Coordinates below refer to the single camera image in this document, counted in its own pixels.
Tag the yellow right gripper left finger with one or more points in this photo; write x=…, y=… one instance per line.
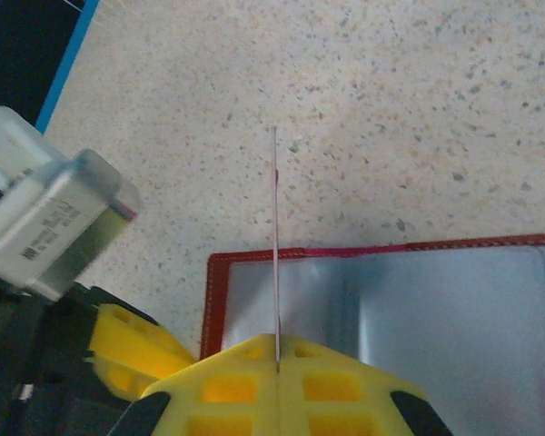
x=236, y=395

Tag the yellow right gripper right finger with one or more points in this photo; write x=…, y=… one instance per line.
x=336, y=395

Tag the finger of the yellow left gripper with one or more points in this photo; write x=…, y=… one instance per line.
x=127, y=383
x=136, y=343

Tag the red leather card holder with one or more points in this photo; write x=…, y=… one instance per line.
x=436, y=340

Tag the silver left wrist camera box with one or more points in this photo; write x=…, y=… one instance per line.
x=50, y=218

